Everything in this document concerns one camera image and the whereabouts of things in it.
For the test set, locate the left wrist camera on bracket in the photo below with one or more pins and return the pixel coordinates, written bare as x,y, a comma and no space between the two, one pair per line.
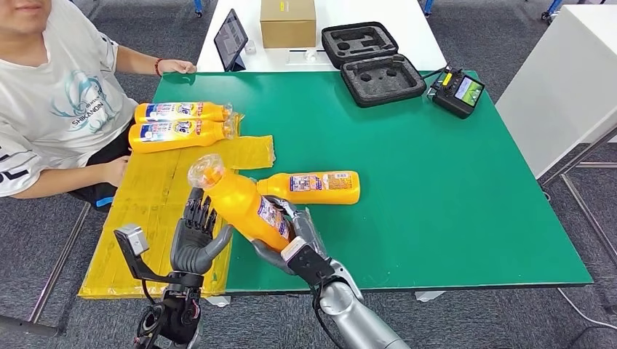
131,241

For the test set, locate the brown cardboard box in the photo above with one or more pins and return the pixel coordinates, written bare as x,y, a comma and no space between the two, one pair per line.
288,26

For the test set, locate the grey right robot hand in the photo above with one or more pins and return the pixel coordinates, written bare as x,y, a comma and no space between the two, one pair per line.
311,226

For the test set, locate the metal chair frame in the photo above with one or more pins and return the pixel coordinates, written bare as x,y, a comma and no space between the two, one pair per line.
60,260

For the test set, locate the black foam-lined case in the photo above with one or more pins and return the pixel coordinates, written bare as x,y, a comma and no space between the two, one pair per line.
381,80

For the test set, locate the small white charger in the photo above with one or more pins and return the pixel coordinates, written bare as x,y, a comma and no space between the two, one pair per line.
250,46

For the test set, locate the flat white package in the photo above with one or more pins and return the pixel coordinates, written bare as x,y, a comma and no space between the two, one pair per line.
307,57

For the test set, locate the person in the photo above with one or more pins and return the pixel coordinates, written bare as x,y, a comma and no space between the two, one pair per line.
53,86

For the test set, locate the person's left hand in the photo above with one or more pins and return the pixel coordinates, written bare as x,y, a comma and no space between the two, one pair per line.
178,67

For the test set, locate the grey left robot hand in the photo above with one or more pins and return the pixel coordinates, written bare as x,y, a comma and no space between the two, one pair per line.
193,245

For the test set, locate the person's left forearm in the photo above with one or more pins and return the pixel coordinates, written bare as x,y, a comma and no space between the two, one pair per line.
137,60

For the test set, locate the stack of yellow plastic sheets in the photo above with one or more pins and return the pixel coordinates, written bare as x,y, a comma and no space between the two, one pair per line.
140,226

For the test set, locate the black tablet on stand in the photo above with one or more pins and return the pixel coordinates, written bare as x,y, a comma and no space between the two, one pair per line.
231,41

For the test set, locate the flat yellow plastic bag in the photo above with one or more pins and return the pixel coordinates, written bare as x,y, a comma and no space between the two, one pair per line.
255,151

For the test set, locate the white cabinet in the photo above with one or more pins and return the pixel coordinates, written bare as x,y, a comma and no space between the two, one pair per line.
564,82

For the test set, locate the person's right forearm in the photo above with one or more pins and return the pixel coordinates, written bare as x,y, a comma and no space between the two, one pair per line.
62,185

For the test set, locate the blue frame leg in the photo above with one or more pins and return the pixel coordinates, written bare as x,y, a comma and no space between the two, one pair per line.
550,8
427,6
197,6

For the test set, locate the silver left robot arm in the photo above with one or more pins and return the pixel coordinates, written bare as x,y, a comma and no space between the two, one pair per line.
176,313

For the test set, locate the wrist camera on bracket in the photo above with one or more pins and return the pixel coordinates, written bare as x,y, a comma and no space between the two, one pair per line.
131,241
308,262

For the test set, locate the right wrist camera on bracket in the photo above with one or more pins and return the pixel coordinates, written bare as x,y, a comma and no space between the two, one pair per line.
308,262

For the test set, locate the metal table frame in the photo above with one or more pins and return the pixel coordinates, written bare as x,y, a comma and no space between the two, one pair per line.
578,159

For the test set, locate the person's right hand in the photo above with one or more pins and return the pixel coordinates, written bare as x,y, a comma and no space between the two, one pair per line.
115,171

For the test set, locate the white table foot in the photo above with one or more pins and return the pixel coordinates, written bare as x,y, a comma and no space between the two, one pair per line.
218,301
429,295

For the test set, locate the orange detergent bottle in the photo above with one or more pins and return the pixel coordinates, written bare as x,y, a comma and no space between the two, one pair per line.
168,137
332,190
236,202
168,111

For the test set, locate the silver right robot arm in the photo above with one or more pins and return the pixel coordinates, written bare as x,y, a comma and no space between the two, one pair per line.
352,318

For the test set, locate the black remote controller with screen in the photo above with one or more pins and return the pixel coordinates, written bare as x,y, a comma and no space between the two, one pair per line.
456,94

